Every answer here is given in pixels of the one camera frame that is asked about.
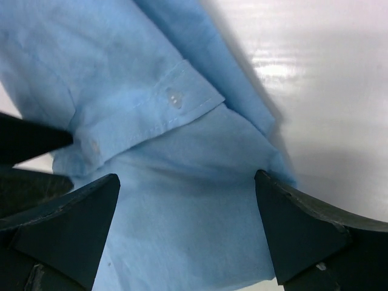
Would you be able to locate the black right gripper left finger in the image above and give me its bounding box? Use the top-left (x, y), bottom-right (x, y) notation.
top-left (1, 174), bottom-right (120, 290)

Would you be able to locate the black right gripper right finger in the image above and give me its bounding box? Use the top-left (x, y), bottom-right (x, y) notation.
top-left (255, 170), bottom-right (387, 291)

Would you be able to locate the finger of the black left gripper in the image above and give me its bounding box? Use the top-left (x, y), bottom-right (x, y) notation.
top-left (1, 113), bottom-right (73, 166)
top-left (1, 168), bottom-right (73, 217)

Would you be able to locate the light blue long sleeve shirt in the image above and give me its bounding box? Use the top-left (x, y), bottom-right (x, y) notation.
top-left (1, 1), bottom-right (295, 290)

